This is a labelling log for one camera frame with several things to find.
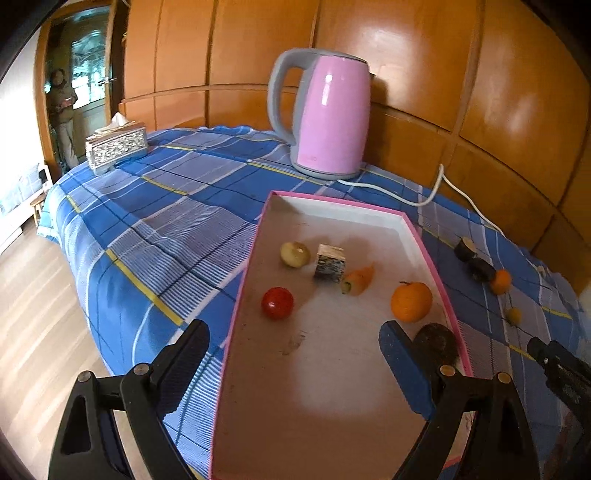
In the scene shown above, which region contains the small wooden stool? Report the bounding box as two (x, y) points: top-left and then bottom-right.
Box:
(30, 191), (48, 227)

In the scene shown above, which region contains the blue plaid bedsheet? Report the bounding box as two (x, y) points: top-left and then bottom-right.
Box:
(37, 124), (587, 480)

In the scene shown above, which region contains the pink electric kettle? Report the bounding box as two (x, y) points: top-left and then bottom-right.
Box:
(268, 48), (373, 180)

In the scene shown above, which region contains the cut dark-skinned fruit chunk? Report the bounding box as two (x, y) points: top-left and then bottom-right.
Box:
(314, 244), (347, 282)

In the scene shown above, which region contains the wooden glass door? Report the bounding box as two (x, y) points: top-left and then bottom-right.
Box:
(69, 9), (118, 116)

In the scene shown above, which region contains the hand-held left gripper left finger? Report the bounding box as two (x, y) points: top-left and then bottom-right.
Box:
(48, 319), (211, 480)

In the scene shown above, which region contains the small orange carrot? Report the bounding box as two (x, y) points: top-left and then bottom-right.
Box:
(341, 263), (376, 296)

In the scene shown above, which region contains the white power cable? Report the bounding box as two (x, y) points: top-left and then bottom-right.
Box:
(336, 164), (548, 278)

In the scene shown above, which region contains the wooden panelled wardrobe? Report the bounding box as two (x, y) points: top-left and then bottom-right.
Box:
(111, 0), (591, 296)

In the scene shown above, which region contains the dark wrinkled fruit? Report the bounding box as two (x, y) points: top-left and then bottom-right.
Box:
(468, 258), (496, 282)

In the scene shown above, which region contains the orange tangerine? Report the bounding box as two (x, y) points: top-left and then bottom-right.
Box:
(489, 270), (512, 295)
(390, 281), (433, 323)

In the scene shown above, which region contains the dark sugarcane piece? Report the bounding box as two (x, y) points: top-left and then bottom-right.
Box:
(454, 237), (478, 262)

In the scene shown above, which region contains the white tray with pink rim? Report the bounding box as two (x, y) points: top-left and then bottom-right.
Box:
(209, 190), (475, 480)

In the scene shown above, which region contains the silver patterned tissue box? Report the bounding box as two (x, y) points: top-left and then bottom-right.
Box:
(84, 112), (149, 175)

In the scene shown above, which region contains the dark round fruit with stem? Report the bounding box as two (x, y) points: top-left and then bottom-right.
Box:
(413, 323), (459, 370)

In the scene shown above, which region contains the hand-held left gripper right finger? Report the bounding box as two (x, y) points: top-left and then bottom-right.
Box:
(379, 320), (541, 480)

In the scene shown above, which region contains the small red tomato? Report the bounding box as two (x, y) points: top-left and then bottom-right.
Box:
(262, 287), (295, 320)

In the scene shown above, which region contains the small pale yellow fruit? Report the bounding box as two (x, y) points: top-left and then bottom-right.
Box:
(280, 241), (311, 268)

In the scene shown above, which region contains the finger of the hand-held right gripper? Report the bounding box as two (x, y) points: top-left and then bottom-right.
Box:
(527, 337), (591, 418)

